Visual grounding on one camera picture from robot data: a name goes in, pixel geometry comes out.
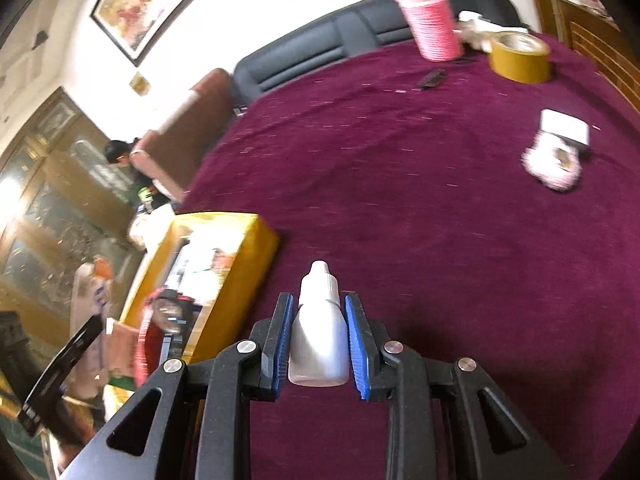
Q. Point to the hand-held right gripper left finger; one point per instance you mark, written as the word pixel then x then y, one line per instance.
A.
pixel 282 345

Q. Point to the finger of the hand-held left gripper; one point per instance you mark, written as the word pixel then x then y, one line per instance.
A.
pixel 60 365

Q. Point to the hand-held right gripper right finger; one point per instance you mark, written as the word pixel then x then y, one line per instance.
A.
pixel 357 345

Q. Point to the white dropper bottle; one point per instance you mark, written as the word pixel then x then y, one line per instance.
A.
pixel 320 340

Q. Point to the yellow cardboard box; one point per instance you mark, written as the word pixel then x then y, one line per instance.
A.
pixel 252 255

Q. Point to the pink rimmed round object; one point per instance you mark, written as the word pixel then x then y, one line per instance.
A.
pixel 160 317

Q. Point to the wooden glass door cabinet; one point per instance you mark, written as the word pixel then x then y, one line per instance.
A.
pixel 50 210

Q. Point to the white cloth bundle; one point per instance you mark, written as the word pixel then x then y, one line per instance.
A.
pixel 150 225

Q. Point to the brown leather chair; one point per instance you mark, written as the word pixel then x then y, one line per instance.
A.
pixel 185 130

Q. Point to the pink white tape roll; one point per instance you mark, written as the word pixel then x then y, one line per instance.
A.
pixel 552 162

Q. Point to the black comb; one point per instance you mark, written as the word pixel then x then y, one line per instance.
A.
pixel 432 79

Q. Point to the small white box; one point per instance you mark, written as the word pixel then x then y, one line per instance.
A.
pixel 565 127

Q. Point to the dark grey sofa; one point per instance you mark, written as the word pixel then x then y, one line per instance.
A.
pixel 320 45

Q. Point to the yellow tape roll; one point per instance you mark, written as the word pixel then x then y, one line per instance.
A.
pixel 520 60

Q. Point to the pink ribbed cup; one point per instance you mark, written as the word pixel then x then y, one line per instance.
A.
pixel 432 22

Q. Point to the crumpled white tissue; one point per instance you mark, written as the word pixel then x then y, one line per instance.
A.
pixel 475 30

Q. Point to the wooden side cabinet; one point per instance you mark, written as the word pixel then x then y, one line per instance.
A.
pixel 590 25

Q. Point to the small wall picture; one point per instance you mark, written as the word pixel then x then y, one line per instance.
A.
pixel 140 82

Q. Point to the framed wall painting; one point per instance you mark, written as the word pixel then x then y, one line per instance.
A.
pixel 145 0

